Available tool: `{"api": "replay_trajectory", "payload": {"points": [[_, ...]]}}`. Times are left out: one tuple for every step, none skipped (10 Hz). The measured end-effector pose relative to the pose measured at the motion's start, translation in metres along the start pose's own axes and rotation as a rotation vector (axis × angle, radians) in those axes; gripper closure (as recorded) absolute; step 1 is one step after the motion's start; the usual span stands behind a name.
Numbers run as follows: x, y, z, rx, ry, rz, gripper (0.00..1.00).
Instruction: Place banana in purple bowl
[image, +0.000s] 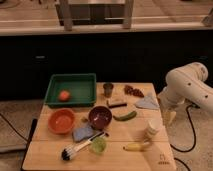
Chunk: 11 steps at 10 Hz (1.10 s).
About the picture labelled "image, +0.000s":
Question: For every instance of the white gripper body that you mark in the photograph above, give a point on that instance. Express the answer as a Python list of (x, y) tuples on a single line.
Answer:
[(168, 113)]

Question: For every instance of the yellow banana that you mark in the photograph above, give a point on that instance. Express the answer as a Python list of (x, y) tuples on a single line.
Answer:
[(136, 146)]

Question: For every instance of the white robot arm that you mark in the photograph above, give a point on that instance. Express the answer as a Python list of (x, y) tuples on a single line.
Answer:
[(186, 82)]

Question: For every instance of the purple bowl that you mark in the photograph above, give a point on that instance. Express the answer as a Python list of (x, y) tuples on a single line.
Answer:
[(100, 117)]

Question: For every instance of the orange bowl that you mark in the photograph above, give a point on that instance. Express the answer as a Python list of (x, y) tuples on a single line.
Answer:
[(61, 121)]

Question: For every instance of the grey blue cloth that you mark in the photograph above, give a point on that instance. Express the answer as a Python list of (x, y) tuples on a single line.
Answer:
[(147, 102)]

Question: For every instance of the white cup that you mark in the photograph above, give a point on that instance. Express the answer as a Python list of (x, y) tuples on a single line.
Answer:
[(152, 128)]

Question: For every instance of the green cucumber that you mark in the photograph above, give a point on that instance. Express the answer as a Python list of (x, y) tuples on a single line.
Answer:
[(126, 117)]

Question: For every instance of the red grapes bunch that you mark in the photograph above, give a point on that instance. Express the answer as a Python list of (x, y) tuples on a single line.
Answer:
[(129, 90)]

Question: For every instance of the dark metal cup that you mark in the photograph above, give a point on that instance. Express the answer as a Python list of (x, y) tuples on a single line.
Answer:
[(108, 89)]

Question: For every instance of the green small cup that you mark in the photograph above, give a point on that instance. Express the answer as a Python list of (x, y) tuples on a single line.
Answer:
[(98, 145)]

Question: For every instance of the green plastic tray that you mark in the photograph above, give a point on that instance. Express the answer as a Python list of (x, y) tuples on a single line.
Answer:
[(82, 89)]

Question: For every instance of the orange fruit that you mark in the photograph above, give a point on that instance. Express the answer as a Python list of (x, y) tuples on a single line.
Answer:
[(64, 96)]

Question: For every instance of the dish brush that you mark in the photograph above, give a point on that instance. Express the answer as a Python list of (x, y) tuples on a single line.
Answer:
[(70, 151)]

